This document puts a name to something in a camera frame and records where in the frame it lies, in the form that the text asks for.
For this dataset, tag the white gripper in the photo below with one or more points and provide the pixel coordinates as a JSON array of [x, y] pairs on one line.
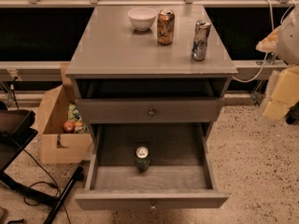
[[290, 44]]

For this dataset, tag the green soda can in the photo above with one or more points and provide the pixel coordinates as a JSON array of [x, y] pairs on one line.
[[142, 159]]

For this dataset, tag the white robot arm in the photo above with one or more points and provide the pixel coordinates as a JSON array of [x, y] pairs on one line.
[[288, 41]]

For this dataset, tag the blue silver crumpled can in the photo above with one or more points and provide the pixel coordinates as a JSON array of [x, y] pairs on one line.
[[201, 34]]

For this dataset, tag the closed top drawer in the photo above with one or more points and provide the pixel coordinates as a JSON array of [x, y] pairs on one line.
[[105, 111]]

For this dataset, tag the open middle drawer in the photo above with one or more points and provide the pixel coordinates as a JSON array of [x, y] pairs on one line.
[[179, 174]]

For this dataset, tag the round brass drawer knob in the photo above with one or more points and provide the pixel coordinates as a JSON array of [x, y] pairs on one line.
[[151, 112]]

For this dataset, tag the orange crumpled soda can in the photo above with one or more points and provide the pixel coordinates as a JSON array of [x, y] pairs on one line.
[[165, 26]]

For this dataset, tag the grey wooden cabinet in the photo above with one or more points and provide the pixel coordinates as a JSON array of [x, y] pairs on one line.
[[115, 61]]

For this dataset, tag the white ceramic bowl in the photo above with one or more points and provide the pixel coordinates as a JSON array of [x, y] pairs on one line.
[[142, 18]]

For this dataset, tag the green snack bag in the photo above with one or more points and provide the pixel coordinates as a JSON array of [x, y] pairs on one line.
[[73, 113]]

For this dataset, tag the red apple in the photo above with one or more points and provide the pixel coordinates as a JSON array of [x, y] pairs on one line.
[[69, 126]]

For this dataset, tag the cardboard box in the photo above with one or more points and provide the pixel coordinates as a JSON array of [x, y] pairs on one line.
[[56, 145]]

